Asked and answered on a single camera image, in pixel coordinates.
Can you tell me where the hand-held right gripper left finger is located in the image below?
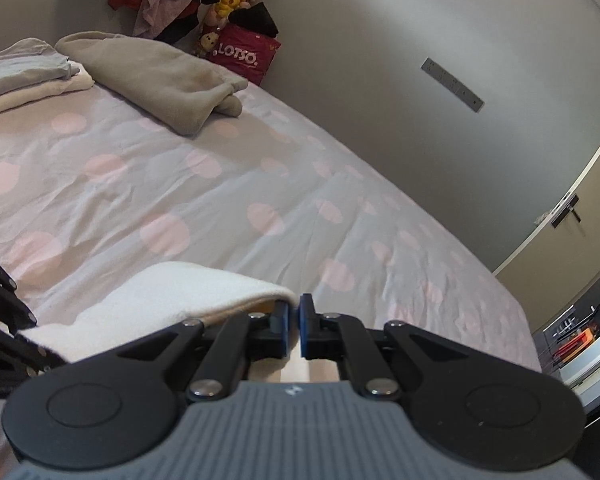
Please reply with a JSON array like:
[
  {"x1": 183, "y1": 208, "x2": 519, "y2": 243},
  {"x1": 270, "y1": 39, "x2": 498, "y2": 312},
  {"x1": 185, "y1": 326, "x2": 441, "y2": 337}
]
[{"x1": 115, "y1": 299, "x2": 291, "y2": 403}]

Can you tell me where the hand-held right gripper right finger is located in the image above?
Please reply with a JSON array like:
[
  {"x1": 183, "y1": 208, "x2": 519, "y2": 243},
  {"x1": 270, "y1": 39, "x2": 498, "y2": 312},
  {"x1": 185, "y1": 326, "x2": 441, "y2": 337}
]
[{"x1": 299, "y1": 293, "x2": 470, "y2": 403}]

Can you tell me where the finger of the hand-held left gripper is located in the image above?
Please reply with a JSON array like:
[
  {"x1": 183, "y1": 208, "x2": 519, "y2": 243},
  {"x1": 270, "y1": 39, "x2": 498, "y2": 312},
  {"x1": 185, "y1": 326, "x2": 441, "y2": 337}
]
[
  {"x1": 0, "y1": 312, "x2": 71, "y2": 386},
  {"x1": 0, "y1": 240, "x2": 37, "y2": 326}
]

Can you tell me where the cream knit sweater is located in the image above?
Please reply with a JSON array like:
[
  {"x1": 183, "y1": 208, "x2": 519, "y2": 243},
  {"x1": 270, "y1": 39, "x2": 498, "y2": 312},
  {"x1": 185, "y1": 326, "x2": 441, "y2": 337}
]
[{"x1": 17, "y1": 260, "x2": 303, "y2": 366}]

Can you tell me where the pile of mixed clothes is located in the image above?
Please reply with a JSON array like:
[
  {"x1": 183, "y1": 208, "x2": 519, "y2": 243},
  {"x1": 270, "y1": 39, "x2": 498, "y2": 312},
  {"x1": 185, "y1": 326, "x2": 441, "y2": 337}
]
[{"x1": 80, "y1": 0, "x2": 226, "y2": 43}]

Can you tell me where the bed with pink dotted sheet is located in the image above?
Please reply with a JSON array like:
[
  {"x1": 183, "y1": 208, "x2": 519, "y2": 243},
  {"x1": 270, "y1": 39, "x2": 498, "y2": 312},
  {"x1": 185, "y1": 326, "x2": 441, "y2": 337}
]
[{"x1": 0, "y1": 80, "x2": 543, "y2": 480}]

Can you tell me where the cream folded garment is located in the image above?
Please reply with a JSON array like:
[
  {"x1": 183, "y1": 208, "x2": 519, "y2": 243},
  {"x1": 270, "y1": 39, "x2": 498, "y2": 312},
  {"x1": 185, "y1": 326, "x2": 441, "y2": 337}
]
[{"x1": 0, "y1": 67, "x2": 95, "y2": 121}]

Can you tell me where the grey folded garment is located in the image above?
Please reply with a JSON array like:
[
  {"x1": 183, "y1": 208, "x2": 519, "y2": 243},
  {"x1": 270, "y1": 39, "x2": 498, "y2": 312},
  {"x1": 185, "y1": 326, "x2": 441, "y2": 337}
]
[{"x1": 0, "y1": 37, "x2": 83, "y2": 103}]

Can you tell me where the beige fleece garment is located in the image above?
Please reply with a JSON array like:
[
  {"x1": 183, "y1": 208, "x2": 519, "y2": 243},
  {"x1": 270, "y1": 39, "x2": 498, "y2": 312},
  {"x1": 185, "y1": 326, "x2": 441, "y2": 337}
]
[{"x1": 55, "y1": 31, "x2": 249, "y2": 136}]

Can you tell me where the cream door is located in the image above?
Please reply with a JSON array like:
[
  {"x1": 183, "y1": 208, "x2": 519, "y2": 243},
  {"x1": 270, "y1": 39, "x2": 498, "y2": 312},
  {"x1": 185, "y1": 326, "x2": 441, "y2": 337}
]
[{"x1": 494, "y1": 115, "x2": 600, "y2": 333}]

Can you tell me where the red plastic bag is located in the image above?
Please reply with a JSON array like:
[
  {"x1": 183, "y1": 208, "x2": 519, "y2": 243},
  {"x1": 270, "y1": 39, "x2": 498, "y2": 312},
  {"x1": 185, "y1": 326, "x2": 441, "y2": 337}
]
[{"x1": 209, "y1": 25, "x2": 282, "y2": 87}]

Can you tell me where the black cloth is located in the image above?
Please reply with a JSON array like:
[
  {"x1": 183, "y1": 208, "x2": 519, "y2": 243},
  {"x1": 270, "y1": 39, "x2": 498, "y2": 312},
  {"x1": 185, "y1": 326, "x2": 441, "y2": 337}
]
[{"x1": 228, "y1": 2, "x2": 280, "y2": 38}]

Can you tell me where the stack of plush toys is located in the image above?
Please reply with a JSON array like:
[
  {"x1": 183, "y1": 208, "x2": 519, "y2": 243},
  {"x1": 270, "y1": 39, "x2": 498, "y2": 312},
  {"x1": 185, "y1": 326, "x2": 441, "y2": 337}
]
[{"x1": 195, "y1": 0, "x2": 276, "y2": 58}]

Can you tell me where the dark door handle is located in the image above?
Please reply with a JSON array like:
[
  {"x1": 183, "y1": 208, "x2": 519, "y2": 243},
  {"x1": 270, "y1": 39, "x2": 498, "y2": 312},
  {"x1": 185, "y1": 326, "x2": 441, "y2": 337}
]
[{"x1": 551, "y1": 194, "x2": 582, "y2": 228}]

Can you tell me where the grey wall socket strip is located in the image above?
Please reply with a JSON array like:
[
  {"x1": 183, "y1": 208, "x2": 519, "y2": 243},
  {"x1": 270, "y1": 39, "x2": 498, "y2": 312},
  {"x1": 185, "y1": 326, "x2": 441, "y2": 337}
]
[{"x1": 421, "y1": 57, "x2": 485, "y2": 113}]

